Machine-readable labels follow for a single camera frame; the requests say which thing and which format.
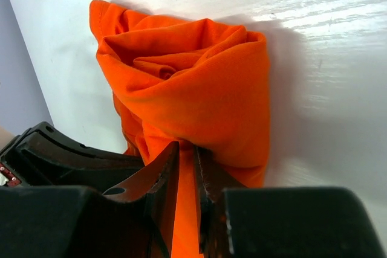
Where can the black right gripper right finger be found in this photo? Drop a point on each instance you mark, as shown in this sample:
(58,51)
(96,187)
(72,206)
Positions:
(237,221)

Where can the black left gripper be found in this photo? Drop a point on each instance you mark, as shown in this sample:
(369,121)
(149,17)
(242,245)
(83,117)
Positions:
(44,156)

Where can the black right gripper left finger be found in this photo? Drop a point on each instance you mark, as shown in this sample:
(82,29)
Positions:
(134,218)

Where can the orange t shirt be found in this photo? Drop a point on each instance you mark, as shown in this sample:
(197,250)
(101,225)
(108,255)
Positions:
(200,83)

